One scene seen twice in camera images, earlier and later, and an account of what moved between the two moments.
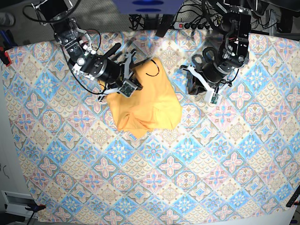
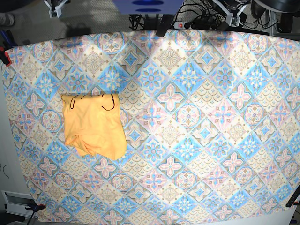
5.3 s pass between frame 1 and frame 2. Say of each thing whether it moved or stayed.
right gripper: moved
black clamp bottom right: stayed
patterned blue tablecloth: stayed
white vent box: stayed
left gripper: moved
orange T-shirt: moved
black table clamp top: stayed
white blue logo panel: stayed
